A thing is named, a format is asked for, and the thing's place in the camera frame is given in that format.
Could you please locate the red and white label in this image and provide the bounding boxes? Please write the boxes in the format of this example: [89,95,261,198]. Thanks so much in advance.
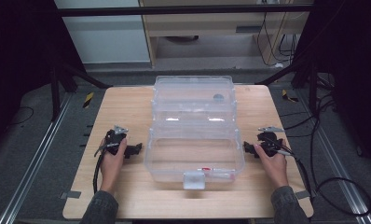
[198,167,236,181]

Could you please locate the black metal stand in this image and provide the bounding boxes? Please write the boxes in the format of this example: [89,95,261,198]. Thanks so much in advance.
[254,54,320,114]
[48,57,114,123]

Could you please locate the black curtain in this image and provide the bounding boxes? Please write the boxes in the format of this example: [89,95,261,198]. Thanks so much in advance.
[0,0,87,153]
[294,0,371,174]

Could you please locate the grey tape piece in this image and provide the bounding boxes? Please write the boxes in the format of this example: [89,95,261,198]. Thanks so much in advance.
[295,189,312,201]
[59,190,82,200]

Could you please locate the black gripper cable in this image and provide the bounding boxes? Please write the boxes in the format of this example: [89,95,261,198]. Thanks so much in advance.
[290,153,371,217]
[92,150,108,195]

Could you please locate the thin black floor cable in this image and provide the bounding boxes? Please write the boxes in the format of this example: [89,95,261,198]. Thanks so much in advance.
[6,105,35,128]

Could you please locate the light wooden desk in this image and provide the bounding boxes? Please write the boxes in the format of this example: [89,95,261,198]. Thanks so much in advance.
[138,0,311,67]

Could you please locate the black horizontal bar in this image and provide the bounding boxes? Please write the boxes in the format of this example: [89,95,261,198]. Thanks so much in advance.
[55,4,316,18]

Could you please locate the white cabinet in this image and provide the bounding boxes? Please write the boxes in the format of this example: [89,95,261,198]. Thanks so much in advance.
[53,0,153,65]

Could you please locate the yellow black striped tape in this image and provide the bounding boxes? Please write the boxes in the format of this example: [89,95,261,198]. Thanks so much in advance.
[82,91,95,109]
[281,89,300,104]

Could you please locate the metal floor rail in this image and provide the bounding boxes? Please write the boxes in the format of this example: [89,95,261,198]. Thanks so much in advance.
[297,92,371,224]
[0,92,74,224]

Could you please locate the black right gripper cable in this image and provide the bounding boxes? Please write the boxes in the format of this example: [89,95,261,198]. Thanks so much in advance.
[290,153,371,217]

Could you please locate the hanging black cables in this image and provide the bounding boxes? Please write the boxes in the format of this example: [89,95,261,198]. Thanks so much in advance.
[255,11,302,68]

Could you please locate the person's right hand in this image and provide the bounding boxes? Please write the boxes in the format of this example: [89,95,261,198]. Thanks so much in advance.
[254,143,290,191]

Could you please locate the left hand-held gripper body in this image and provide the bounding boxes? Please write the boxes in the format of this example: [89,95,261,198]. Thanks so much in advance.
[94,124,130,158]

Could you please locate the clear plastic storage box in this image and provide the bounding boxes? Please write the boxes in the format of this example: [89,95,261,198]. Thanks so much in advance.
[144,75,246,190]

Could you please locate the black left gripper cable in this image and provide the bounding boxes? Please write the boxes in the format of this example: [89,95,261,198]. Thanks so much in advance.
[92,150,108,195]

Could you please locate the person's left hand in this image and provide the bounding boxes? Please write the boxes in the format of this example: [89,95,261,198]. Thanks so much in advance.
[99,137,128,196]

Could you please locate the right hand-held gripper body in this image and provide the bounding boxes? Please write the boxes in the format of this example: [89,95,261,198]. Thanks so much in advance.
[255,125,295,159]

